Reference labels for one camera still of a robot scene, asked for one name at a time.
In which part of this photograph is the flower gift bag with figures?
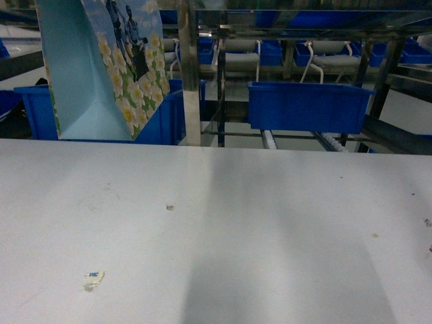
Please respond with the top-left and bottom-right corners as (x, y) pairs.
(36, 1), (169, 144)

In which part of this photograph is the blue bin behind table left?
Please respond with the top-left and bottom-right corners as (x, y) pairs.
(14, 79), (186, 145)

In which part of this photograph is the blue bin on rack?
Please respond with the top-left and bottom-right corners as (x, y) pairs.
(248, 82), (375, 134)

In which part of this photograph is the torn tape sticker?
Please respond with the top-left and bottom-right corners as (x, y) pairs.
(83, 271), (105, 292)

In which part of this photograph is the steel rack post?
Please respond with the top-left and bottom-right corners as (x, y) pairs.
(177, 1), (201, 146)

